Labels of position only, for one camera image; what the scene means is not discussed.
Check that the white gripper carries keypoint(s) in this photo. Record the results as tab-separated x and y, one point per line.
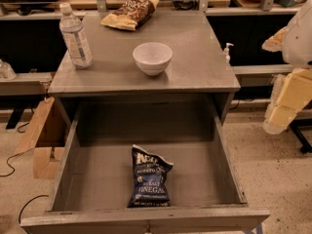
298	44

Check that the blue chip bag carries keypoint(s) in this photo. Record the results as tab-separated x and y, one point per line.
150	175

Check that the grey cabinet counter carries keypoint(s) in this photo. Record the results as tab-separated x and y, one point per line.
174	52

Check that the brown yellow chip bag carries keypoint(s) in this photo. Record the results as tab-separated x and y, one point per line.
131	15

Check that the grey open top drawer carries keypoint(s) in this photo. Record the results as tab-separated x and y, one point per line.
95	180

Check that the small pump dispenser bottle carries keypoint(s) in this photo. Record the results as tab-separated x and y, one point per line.
226	51

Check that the black table leg stand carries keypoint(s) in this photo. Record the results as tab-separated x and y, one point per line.
296	127

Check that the white ceramic bowl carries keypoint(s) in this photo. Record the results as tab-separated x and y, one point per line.
152	58

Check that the clear plastic water bottle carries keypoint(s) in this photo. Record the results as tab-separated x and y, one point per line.
75	37

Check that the clear plastic dome object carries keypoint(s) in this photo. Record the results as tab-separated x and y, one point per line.
6	71

